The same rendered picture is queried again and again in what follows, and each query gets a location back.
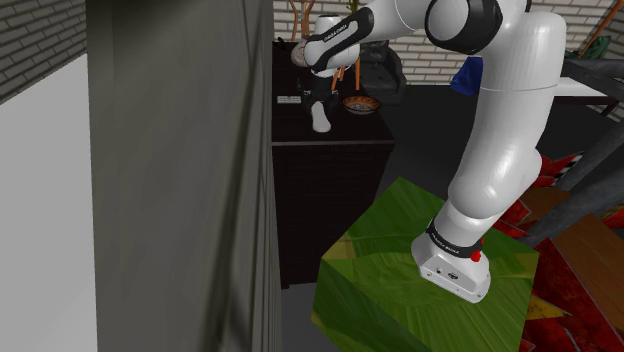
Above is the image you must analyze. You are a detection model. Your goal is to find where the white bottle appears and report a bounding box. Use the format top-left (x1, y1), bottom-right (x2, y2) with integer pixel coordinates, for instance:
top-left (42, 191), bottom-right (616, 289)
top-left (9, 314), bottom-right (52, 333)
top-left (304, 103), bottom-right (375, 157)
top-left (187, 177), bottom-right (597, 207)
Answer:
top-left (310, 100), bottom-right (333, 134)

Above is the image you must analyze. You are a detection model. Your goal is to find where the patterned brown bowl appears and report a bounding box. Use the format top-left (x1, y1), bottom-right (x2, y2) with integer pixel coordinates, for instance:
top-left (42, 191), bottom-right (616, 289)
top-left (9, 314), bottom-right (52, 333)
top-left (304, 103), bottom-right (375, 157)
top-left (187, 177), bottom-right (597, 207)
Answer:
top-left (341, 94), bottom-right (383, 117)

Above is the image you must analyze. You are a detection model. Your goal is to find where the black chair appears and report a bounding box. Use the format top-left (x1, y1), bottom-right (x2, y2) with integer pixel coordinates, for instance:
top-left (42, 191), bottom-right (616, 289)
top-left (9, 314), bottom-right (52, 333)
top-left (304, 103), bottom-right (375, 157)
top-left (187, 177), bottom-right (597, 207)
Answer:
top-left (359, 40), bottom-right (409, 107)

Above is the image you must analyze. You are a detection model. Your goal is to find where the wooden coat stand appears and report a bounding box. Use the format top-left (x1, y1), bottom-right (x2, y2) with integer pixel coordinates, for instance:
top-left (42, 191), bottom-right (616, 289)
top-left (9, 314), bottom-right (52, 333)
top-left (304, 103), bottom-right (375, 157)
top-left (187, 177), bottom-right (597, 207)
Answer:
top-left (287, 0), bottom-right (362, 92)

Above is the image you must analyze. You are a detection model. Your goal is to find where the dark wooden cabinet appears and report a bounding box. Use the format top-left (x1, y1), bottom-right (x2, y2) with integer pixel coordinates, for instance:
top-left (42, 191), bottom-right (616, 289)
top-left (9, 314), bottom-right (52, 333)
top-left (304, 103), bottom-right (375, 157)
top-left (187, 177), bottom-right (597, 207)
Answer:
top-left (270, 40), bottom-right (398, 290)

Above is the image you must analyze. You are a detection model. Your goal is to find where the blue cloth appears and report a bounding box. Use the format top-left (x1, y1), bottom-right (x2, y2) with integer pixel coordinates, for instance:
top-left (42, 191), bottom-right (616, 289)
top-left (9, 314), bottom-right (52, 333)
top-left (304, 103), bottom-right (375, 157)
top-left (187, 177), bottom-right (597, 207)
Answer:
top-left (449, 55), bottom-right (485, 97)

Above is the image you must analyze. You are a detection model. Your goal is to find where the green leaf-patterned robot stand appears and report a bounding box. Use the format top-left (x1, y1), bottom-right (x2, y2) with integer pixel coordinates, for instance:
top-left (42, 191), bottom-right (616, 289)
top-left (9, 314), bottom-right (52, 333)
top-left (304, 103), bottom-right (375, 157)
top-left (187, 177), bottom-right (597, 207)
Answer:
top-left (310, 176), bottom-right (541, 352)

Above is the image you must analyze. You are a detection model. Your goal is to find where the dark grey table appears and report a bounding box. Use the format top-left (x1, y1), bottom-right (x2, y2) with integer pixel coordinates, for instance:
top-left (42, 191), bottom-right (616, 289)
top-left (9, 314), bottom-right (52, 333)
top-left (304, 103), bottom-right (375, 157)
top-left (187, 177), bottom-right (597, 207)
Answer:
top-left (519, 57), bottom-right (624, 248)

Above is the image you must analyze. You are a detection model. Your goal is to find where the red patterned rug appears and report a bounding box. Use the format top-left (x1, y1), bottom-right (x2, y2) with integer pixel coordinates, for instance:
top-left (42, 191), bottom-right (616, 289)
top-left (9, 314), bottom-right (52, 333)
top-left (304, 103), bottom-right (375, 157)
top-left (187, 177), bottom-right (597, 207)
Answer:
top-left (491, 151), bottom-right (624, 352)

